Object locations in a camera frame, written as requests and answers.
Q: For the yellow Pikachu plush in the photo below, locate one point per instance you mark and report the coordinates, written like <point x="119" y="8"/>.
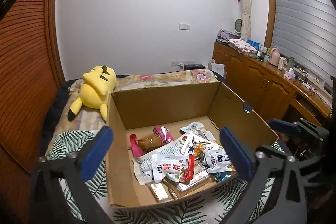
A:
<point x="94" y="93"/>

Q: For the small white fan heater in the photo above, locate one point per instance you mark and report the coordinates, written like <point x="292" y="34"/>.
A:
<point x="238" y="27"/>

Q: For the white duck snack pack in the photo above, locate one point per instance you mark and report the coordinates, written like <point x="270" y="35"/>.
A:
<point x="173" y="167"/>
<point x="218" y="161"/>

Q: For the orange white snack pouch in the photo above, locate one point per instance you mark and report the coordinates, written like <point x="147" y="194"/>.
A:
<point x="197" y="139"/>

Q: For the grey window blind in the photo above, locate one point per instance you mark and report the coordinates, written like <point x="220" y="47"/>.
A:
<point x="305" y="30"/>

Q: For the blue candy wrapper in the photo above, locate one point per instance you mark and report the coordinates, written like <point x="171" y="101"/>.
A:
<point x="221" y="176"/>

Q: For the white paper bag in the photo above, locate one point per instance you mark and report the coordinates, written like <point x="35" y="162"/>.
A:
<point x="218" y="68"/>

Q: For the pink tissue pack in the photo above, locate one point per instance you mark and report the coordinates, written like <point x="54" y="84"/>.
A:
<point x="290" y="74"/>

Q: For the pink sausage snack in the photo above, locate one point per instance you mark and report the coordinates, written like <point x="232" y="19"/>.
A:
<point x="161" y="136"/>

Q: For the wooden sideboard cabinet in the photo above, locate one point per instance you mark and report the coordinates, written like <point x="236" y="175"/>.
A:
<point x="266" y="89"/>

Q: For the brown cardboard box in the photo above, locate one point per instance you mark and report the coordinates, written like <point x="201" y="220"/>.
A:
<point x="169" y="120"/>

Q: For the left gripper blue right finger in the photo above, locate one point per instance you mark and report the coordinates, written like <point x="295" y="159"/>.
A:
<point x="241" y="155"/>

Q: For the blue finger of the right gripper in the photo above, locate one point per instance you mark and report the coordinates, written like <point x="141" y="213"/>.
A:
<point x="283" y="127"/>

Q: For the chicken foot snack pouch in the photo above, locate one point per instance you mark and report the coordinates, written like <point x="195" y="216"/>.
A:
<point x="143" y="165"/>

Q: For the white power strip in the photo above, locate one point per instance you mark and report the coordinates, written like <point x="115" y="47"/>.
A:
<point x="307" y="87"/>

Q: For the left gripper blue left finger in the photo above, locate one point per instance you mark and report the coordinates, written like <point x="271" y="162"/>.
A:
<point x="93" y="152"/>

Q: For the wooden louvred wardrobe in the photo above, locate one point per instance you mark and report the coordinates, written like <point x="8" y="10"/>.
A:
<point x="31" y="74"/>

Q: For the white wall switch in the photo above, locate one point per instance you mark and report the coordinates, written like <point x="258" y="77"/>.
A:
<point x="183" y="26"/>

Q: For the clear pack brown biscuits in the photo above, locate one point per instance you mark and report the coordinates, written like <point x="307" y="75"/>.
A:
<point x="180" y="189"/>

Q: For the folded floral cloth stack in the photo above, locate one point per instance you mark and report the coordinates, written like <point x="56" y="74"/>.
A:
<point x="241" y="46"/>

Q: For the pink thermos jug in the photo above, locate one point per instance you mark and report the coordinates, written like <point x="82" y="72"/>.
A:
<point x="274" y="56"/>

